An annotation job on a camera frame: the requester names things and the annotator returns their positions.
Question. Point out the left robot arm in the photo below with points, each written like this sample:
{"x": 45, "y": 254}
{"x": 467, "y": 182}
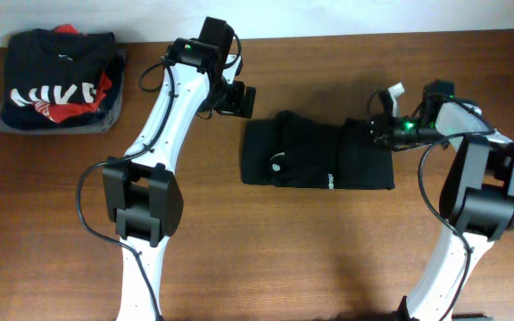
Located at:
{"x": 143, "y": 199}

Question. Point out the red folded shirt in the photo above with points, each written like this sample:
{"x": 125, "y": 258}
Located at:
{"x": 70, "y": 71}

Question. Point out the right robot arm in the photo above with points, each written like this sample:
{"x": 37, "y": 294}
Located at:
{"x": 476, "y": 204}

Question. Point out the black Nike folded shirt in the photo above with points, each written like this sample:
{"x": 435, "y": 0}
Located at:
{"x": 18, "y": 66}

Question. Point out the black t-shirt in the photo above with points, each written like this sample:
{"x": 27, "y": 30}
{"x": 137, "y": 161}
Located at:
{"x": 290, "y": 150}

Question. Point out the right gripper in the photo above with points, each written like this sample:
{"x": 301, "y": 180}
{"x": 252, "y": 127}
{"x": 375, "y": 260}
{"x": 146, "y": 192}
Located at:
{"x": 382, "y": 134}

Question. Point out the grey folded shirt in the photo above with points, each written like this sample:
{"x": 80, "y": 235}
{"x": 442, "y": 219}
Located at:
{"x": 108, "y": 112}

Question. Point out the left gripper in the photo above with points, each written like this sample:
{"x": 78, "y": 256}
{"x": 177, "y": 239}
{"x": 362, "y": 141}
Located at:
{"x": 234, "y": 103}

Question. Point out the navy folded shirt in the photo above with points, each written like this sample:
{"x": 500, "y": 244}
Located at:
{"x": 41, "y": 114}

